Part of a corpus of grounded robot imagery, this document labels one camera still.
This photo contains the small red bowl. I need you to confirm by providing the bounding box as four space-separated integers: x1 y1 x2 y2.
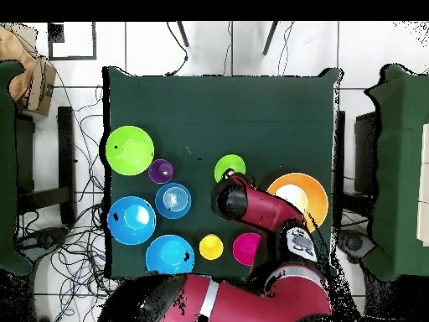
232 231 262 267

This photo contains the purple cup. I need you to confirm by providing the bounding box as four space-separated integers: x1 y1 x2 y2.
147 158 174 185

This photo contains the large orange bowl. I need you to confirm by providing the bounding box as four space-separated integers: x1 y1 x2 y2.
266 172 329 233

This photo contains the black robot pedestal leg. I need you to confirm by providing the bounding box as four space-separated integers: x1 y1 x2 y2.
336 227 378 266
16 226 70 259

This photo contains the large green bowl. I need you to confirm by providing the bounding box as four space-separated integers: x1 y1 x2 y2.
105 125 156 177

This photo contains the tangle of floor cables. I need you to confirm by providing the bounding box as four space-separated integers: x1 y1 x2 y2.
14 76 121 322

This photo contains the black floor cable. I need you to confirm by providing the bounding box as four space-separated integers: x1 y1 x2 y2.
165 21 189 77

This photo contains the yellow cup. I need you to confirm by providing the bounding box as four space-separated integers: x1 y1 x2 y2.
199 233 225 262

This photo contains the small green bowl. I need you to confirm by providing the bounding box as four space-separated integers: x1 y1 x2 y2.
214 153 247 184

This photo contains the dark green tablecloth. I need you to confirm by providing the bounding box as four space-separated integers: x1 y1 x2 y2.
101 65 344 280

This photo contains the cardboard box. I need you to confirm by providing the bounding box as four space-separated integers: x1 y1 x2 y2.
0 23 57 117

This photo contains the small blue ridged bowl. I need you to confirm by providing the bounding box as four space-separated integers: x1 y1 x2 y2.
154 182 193 220

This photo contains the black box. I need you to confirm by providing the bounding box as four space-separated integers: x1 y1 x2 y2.
354 112 381 195

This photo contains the large blue bowl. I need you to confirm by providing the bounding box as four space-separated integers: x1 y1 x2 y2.
106 195 158 247
145 234 196 276

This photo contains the black tripod leg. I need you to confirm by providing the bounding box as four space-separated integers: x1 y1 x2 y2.
176 21 190 48
262 21 279 56

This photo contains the black floor stand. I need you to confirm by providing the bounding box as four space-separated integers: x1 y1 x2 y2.
14 106 77 226

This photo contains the green cloth side table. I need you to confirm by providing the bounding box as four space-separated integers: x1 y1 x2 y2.
0 60 34 277
364 63 429 282

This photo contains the black square floor frame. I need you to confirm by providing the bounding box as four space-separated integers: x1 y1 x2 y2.
47 21 98 62

